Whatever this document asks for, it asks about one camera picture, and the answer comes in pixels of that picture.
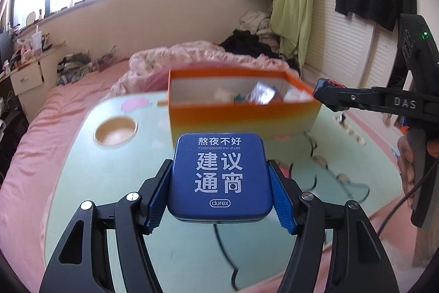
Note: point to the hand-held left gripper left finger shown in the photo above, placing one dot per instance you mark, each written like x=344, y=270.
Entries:
x=159, y=200

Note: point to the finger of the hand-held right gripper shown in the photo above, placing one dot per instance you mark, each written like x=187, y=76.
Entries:
x=343, y=98

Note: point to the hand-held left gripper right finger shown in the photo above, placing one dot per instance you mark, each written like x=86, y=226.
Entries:
x=281, y=200

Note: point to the blue metal tin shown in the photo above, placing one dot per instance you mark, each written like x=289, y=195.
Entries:
x=219, y=176

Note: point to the orange gradient cardboard box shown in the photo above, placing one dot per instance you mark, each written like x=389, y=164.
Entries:
x=240, y=121

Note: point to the green cartoon print desktop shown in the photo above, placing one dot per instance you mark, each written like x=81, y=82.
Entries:
x=120, y=183

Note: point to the person's right hand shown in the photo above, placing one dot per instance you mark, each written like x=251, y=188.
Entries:
x=406, y=162

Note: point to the green hanging garment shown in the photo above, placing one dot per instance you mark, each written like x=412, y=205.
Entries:
x=291, y=4

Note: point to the black clothes pile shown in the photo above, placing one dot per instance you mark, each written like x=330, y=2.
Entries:
x=243, y=40

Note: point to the white clothes pile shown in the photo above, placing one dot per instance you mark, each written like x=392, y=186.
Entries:
x=255, y=21

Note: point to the pink bed sheet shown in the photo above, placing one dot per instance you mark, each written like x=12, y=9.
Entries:
x=68, y=107

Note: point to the pink floral duvet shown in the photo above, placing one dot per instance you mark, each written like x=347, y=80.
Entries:
x=178, y=56

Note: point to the striped clothes heap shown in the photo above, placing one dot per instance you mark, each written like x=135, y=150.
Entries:
x=75, y=66

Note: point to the white drawer cabinet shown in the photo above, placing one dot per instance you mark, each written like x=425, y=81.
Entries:
x=25, y=82

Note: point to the plastic cup with straw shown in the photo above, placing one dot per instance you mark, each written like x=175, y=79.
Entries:
x=36, y=39

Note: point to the small round mirror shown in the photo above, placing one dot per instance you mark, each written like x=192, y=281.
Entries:
x=31, y=18

